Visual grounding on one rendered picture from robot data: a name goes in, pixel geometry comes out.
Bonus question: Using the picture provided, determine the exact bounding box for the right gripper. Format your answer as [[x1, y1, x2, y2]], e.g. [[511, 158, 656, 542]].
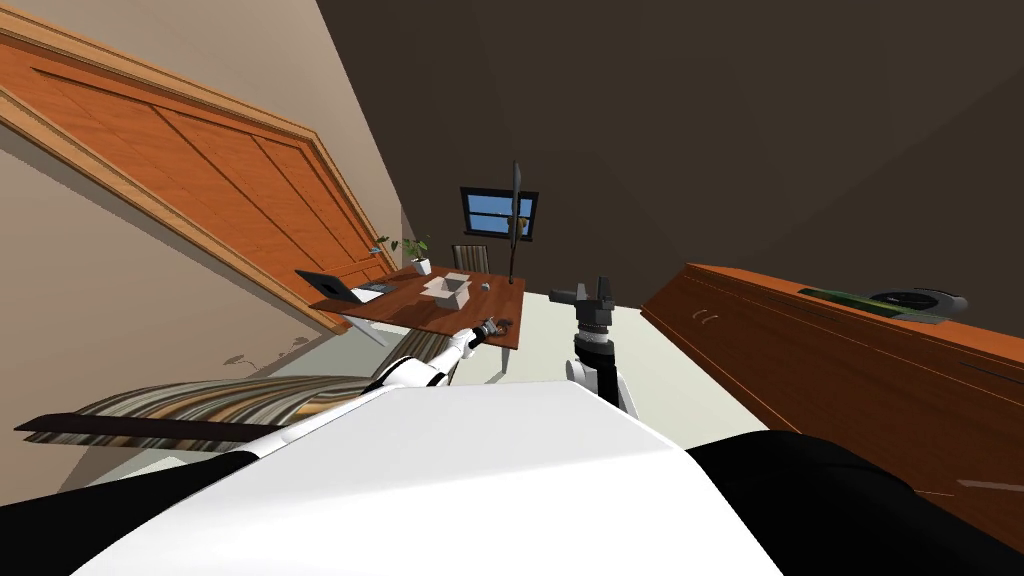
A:
[[549, 275, 617, 324]]

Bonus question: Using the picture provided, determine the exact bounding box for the brown wooden desk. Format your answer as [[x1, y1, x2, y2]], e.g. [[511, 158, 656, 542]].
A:
[[294, 235, 528, 376]]

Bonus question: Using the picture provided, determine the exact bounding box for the striped chair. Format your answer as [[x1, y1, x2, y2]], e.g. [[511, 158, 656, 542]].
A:
[[451, 243, 491, 275]]

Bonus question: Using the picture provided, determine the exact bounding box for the black floor lamp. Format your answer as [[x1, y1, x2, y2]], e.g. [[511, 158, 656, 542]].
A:
[[507, 161, 524, 286]]

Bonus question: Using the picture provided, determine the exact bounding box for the black framed window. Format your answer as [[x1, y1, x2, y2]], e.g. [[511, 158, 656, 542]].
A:
[[459, 186, 540, 243]]

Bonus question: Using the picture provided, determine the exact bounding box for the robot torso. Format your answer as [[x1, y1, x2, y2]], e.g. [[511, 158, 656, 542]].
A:
[[70, 379, 787, 576]]

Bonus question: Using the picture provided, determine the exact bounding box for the brown wooden sideboard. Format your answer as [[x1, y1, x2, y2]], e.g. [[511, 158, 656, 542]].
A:
[[639, 262, 1024, 556]]

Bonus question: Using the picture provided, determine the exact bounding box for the striped bed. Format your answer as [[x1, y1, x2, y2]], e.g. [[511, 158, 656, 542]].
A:
[[14, 329, 454, 454]]

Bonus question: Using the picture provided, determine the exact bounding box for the orange wooden door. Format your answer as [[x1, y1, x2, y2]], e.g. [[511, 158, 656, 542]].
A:
[[0, 38, 398, 318]]

